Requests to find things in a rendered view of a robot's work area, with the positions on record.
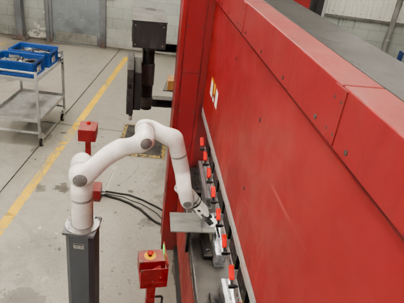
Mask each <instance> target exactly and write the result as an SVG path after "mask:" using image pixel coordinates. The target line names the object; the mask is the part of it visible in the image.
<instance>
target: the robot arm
mask: <svg viewBox="0 0 404 303"><path fill-rule="evenodd" d="M155 140H157V141H159V142H160V143H162V144H164V145H166V146H168V148H169V151H170V156H171V161H172V165H173V169H174V174H175V179H176V185H175V187H174V190H175V191H176V192H177V193H178V196H179V200H180V204H181V205H182V207H184V208H185V209H189V208H192V209H194V210H195V211H196V213H197V214H198V216H199V217H200V218H201V219H203V220H204V221H205V222H207V224H208V225H209V226H211V225H212V224H214V223H213V221H212V220H211V218H212V215H211V214H210V213H209V211H208V208H207V206H206V205H205V204H204V203H203V202H202V201H201V198H200V197H199V196H198V194H197V193H196V192H195V191H194V190H193V189H192V185H191V175H190V169H189V162H188V156H187V152H186V147H185V141H184V138H183V135H182V133H181V132H180V131H179V130H177V129H173V128H170V127H166V126H164V125H162V124H160V123H158V122H156V121H154V120H149V119H142V120H139V121H138V122H137V123H136V125H135V134H134V136H132V137H130V138H120V139H116V140H115V141H113V142H110V143H109V144H107V145H106V146H104V147H103V148H101V149H100V150H99V151H98V152H97V153H96V154H95V155H94V156H92V157H91V156H90V155H89V154H87V153H77V154H75V155H74V157H73V158H72V160H71V163H70V169H69V181H70V201H71V216H69V218H68V219H67V221H66V223H65V227H66V230H67V231H68V232H69V233H71V234H74V235H79V236H83V235H88V234H91V233H93V232H95V231H96V230H97V229H98V228H99V225H100V221H99V219H98V217H96V216H95V215H93V181H94V180H95V179H97V178H98V177H99V176H100V175H101V174H102V173H103V172H104V171H105V170H106V169H107V168H108V167H109V166H110V165H112V164H113V163H114V162H116V161H118V160H120V159H121V158H123V157H125V156H127V155H131V154H137V153H144V152H146V151H148V150H150V149H151V148H152V147H153V146H154V144H155ZM206 218H207V219H206Z"/></svg>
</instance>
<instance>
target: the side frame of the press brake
mask: <svg viewBox="0 0 404 303"><path fill-rule="evenodd" d="M293 1H295V2H297V3H299V4H301V5H302V6H304V7H305V8H307V9H309V7H310V2H311V0H293ZM215 5H216V1H215V0H181V4H180V17H179V30H178V38H177V50H176V64H175V71H174V85H173V98H172V105H171V118H170V128H173V129H177V130H179V131H180V132H181V133H182V135H183V138H184V141H185V147H186V152H187V156H188V162H189V167H193V168H197V164H198V161H203V152H204V151H200V148H201V146H200V138H201V137H203V138H204V145H203V148H204V147H205V145H206V137H207V133H206V129H205V126H204V121H203V117H202V114H201V113H202V107H203V99H204V90H205V84H206V76H207V66H208V61H209V52H210V42H211V38H212V28H213V19H214V14H215ZM175 185H176V179H175V174H174V169H173V165H172V161H171V156H170V151H169V148H168V152H167V165H166V173H165V186H164V199H163V207H162V220H161V249H163V245H164V242H165V247H166V250H173V248H174V246H177V238H176V233H174V232H171V230H170V212H177V202H178V193H177V192H176V191H175V190H174V187H175Z"/></svg>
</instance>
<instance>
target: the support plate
mask: <svg viewBox="0 0 404 303"><path fill-rule="evenodd" d="M170 230H171V232H174V233H215V228H214V227H202V231H203V232H202V231H201V223H200V217H199V216H198V214H197V213H183V212H170Z"/></svg>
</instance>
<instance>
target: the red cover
mask: <svg viewBox="0 0 404 303"><path fill-rule="evenodd" d="M215 1H216V2H217V3H218V4H219V6H220V7H221V8H222V9H223V10H224V12H225V13H226V15H227V16H228V17H229V18H230V20H231V21H232V22H233V23H234V24H235V26H236V27H237V28H238V30H239V31H240V32H241V33H242V35H243V36H244V37H245V38H246V40H247V41H248V42H249V44H250V45H251V46H252V47H253V49H254V50H255V51H256V52H257V53H258V55H259V56H260V58H261V59H262V60H263V61H264V62H265V64H266V65H267V66H268V67H269V69H270V70H271V71H272V73H273V74H274V75H275V76H276V77H277V79H278V80H279V81H280V82H281V84H282V85H283V87H284V88H285V89H286V90H287V91H288V93H289V94H290V95H291V96H292V97H293V99H294V100H295V102H296V103H297V104H298V105H299V107H300V108H301V109H302V110H303V111H304V113H305V114H306V115H307V117H308V118H309V119H310V120H311V122H312V123H313V124H314V125H315V127H316V128H317V129H318V131H319V132H320V133H321V134H322V135H323V137H324V138H325V139H326V140H327V141H328V143H329V144H330V146H331V147H332V148H333V149H334V151H335V152H336V153H337V154H338V156H339V157H340V158H341V160H342V161H343V162H344V163H345V164H346V166H347V167H348V168H349V169H350V171H351V172H352V174H353V175H354V176H355V177H356V178H357V180H358V181H359V182H360V183H361V185H362V186H363V187H364V189H365V190H366V191H367V192H368V193H369V195H370V196H371V197H372V198H373V200H374V201H375V203H376V204H377V205H378V206H379V207H380V209H381V210H382V211H383V212H384V213H385V215H386V216H387V218H388V219H389V220H390V221H391V223H392V224H393V225H394V226H395V228H396V229H397V230H398V231H399V233H400V234H401V235H402V236H403V238H404V102H403V101H401V100H400V99H399V98H397V97H396V96H395V95H393V94H391V93H390V92H389V91H388V90H386V89H384V88H383V87H382V86H380V85H379V84H378V83H377V82H375V81H374V80H372V79H371V78H369V77H368V76H367V75H365V74H364V73H363V72H361V71H360V70H358V69H357V68H356V67H354V66H353V65H352V64H350V63H349V62H347V61H346V60H345V59H343V58H342V57H341V56H339V55H337V54H336V53H335V52H334V51H332V50H331V49H330V48H328V47H326V46H325V45H324V44H323V43H321V42H320V41H318V40H317V39H315V38H314V37H313V36H312V35H310V34H309V33H307V32H306V31H304V30H303V29H302V28H300V27H299V26H298V25H296V24H295V23H293V22H292V21H291V20H289V19H288V18H287V17H285V16H283V15H282V14H281V13H279V12H278V11H277V10H276V9H274V8H272V7H271V6H270V5H268V4H267V3H265V1H263V0H215Z"/></svg>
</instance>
